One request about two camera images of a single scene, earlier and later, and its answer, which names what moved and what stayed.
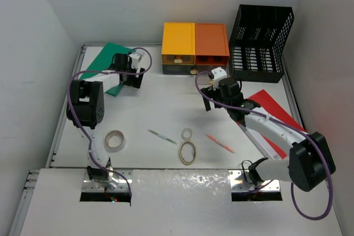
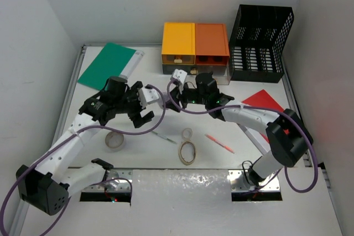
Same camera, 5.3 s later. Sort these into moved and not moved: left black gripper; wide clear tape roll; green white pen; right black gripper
Moved: right black gripper; left black gripper
Not moved: green white pen; wide clear tape roll
